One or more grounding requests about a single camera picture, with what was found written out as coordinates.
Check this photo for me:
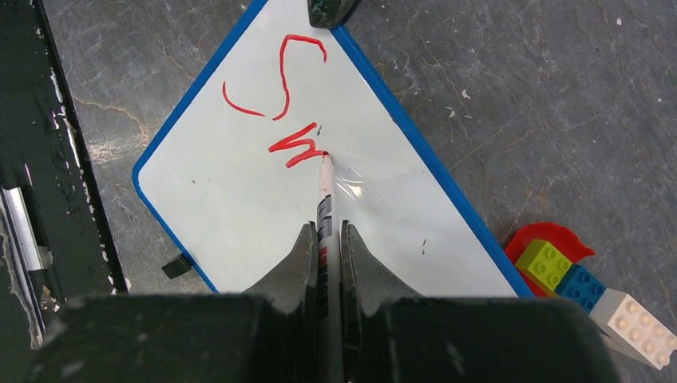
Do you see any red white marker pen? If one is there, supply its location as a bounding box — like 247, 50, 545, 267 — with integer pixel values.
317, 152, 344, 382

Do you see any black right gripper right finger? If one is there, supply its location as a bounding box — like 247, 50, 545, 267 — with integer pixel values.
340, 221, 620, 382

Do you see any blue lego brick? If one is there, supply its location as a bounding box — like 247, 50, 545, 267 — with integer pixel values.
555, 264, 607, 313

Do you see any green lego brick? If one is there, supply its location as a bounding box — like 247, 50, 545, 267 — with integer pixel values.
516, 239, 572, 296

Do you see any white lego brick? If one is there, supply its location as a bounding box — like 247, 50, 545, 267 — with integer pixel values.
589, 288, 676, 370

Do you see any blue framed whiteboard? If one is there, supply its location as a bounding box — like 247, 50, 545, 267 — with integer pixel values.
132, 1, 530, 297

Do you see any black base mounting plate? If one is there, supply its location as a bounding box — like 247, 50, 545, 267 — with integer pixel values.
1, 1, 127, 355

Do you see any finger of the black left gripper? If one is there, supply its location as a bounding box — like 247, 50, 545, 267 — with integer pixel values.
307, 0, 361, 29

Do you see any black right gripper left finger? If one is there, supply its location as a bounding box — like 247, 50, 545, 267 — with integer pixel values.
26, 222, 319, 382

